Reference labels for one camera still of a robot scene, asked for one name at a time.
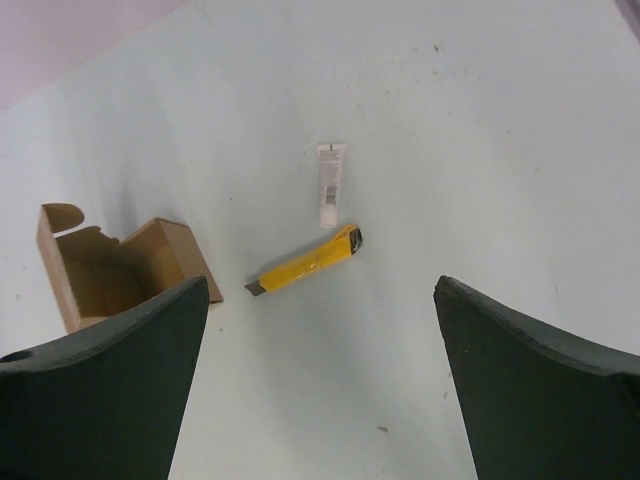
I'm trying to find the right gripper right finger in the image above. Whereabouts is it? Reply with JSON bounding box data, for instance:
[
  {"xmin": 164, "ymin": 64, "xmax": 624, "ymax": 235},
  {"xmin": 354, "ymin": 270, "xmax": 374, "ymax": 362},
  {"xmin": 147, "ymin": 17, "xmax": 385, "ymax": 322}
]
[{"xmin": 434, "ymin": 276, "xmax": 639, "ymax": 479}]

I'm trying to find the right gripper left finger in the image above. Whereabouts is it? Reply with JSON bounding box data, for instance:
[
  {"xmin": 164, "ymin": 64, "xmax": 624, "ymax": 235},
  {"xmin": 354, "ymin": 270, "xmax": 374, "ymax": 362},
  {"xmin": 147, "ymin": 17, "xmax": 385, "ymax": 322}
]
[{"xmin": 1, "ymin": 277, "xmax": 209, "ymax": 479}]

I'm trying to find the brown cardboard express box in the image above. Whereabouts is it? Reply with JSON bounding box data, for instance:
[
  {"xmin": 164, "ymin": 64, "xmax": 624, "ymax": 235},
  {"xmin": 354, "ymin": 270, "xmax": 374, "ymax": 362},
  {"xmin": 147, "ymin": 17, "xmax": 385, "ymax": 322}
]
[{"xmin": 36, "ymin": 203, "xmax": 223, "ymax": 334}]

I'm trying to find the small white cream tube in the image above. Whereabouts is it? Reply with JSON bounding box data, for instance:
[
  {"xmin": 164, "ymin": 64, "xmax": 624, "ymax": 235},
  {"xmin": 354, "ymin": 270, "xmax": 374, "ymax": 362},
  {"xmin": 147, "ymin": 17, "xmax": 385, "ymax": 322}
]
[{"xmin": 317, "ymin": 144, "xmax": 346, "ymax": 228}]

